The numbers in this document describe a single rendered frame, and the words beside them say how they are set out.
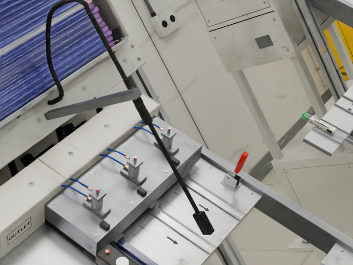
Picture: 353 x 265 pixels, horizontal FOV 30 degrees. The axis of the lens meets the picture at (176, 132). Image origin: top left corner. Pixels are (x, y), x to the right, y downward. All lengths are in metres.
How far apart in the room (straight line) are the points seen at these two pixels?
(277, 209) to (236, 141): 2.44
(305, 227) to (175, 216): 0.28
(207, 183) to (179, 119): 2.15
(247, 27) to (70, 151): 1.06
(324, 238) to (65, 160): 0.56
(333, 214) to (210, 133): 1.37
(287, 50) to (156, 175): 0.98
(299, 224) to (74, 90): 0.55
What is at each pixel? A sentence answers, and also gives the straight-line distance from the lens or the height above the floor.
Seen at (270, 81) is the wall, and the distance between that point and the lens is 4.17.
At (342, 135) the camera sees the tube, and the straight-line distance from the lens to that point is 1.48.
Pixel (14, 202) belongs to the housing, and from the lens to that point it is 1.27.
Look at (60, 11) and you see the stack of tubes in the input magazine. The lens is 1.37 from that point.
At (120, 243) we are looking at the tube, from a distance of 1.30.
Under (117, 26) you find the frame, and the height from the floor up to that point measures 1.42.
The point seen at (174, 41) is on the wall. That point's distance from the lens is 3.64.
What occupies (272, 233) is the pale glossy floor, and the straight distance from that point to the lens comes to 3.38.
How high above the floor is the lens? 1.56
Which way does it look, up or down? 16 degrees down
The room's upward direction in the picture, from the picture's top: 28 degrees counter-clockwise
